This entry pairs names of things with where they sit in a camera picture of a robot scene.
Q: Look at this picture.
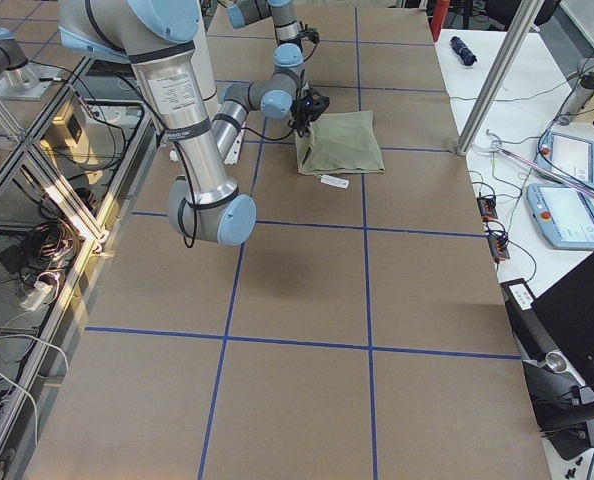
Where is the metal cane rod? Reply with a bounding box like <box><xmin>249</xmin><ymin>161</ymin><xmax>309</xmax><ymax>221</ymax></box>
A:
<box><xmin>485</xmin><ymin>128</ymin><xmax>594</xmax><ymax>206</ymax></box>

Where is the lower teach pendant tablet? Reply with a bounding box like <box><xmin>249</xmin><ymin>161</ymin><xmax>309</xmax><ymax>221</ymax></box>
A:
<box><xmin>526</xmin><ymin>183</ymin><xmax>594</xmax><ymax>251</ymax></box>

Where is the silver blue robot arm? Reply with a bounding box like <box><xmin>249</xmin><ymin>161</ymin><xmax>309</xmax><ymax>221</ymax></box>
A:
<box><xmin>226</xmin><ymin>0</ymin><xmax>302</xmax><ymax>47</ymax></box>
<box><xmin>59</xmin><ymin>1</ymin><xmax>308</xmax><ymax>246</ymax></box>

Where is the black box with label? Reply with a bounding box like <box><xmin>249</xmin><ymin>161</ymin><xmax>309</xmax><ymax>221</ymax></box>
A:
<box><xmin>501</xmin><ymin>252</ymin><xmax>594</xmax><ymax>391</ymax></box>

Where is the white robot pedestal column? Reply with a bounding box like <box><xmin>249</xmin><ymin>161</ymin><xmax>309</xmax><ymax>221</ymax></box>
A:
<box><xmin>166</xmin><ymin>0</ymin><xmax>247</xmax><ymax>166</ymax></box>

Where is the grey water bottle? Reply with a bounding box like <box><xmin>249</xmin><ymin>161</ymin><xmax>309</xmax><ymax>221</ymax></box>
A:
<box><xmin>556</xmin><ymin>71</ymin><xmax>594</xmax><ymax>126</ymax></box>

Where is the teach pendant tablet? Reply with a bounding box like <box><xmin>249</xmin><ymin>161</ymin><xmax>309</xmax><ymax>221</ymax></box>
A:
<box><xmin>526</xmin><ymin>183</ymin><xmax>594</xmax><ymax>251</ymax></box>
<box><xmin>535</xmin><ymin>131</ymin><xmax>594</xmax><ymax>189</ymax></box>

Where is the brown paper table cover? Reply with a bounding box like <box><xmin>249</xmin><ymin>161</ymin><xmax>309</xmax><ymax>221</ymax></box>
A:
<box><xmin>25</xmin><ymin>6</ymin><xmax>550</xmax><ymax>479</ymax></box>

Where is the black camera cable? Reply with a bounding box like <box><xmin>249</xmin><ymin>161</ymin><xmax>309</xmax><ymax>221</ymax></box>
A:
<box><xmin>296</xmin><ymin>22</ymin><xmax>323</xmax><ymax>91</ymax></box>
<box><xmin>236</xmin><ymin>84</ymin><xmax>318</xmax><ymax>142</ymax></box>

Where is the white paper hang tag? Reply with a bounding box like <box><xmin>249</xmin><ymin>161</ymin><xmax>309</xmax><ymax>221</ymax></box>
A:
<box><xmin>318</xmin><ymin>174</ymin><xmax>350</xmax><ymax>189</ymax></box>

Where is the olive green long-sleeve shirt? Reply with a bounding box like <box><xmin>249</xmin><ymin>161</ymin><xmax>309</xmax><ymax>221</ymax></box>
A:
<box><xmin>295</xmin><ymin>110</ymin><xmax>385</xmax><ymax>175</ymax></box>

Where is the upper teach pendant tablet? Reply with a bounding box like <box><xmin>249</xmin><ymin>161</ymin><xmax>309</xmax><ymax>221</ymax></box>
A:
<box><xmin>535</xmin><ymin>131</ymin><xmax>594</xmax><ymax>189</ymax></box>

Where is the dark blue folded cloth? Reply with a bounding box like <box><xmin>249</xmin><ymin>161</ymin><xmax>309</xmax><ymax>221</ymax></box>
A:
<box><xmin>449</xmin><ymin>36</ymin><xmax>477</xmax><ymax>67</ymax></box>

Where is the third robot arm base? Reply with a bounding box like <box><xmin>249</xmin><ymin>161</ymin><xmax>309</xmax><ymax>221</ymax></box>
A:
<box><xmin>0</xmin><ymin>27</ymin><xmax>62</xmax><ymax>101</ymax></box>

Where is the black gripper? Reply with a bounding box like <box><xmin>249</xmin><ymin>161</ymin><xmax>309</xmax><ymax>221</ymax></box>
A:
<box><xmin>288</xmin><ymin>97</ymin><xmax>311</xmax><ymax>138</ymax></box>

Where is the aluminium frame post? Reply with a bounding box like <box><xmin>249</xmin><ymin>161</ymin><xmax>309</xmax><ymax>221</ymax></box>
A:
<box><xmin>455</xmin><ymin>0</ymin><xmax>544</xmax><ymax>156</ymax></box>

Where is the orange black circuit board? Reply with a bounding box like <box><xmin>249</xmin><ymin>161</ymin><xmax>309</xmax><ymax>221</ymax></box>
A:
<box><xmin>476</xmin><ymin>196</ymin><xmax>498</xmax><ymax>222</ymax></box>
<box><xmin>487</xmin><ymin>230</ymin><xmax>510</xmax><ymax>263</ymax></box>

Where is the white power strip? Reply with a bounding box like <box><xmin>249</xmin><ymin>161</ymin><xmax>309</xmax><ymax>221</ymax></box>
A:
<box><xmin>20</xmin><ymin>280</ymin><xmax>55</xmax><ymax>311</ymax></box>

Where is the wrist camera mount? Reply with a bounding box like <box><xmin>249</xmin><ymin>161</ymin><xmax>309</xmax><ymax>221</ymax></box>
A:
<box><xmin>299</xmin><ymin>26</ymin><xmax>320</xmax><ymax>45</ymax></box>
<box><xmin>302</xmin><ymin>88</ymin><xmax>330</xmax><ymax>125</ymax></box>

